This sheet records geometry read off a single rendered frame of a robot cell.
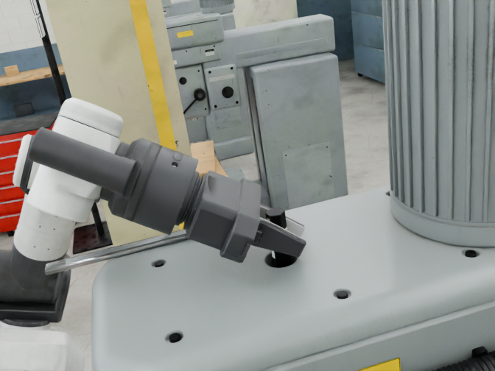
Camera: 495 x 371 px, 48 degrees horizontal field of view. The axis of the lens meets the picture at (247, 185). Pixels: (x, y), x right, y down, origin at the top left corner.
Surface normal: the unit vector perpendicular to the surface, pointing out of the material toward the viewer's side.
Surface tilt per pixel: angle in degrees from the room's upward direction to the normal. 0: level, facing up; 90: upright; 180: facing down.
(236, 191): 30
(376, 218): 0
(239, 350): 45
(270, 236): 90
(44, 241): 106
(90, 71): 90
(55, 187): 64
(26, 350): 58
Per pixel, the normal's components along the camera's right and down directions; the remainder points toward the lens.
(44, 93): 0.25, 0.36
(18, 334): 0.33, -0.83
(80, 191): 0.13, 0.01
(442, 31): -0.62, 0.39
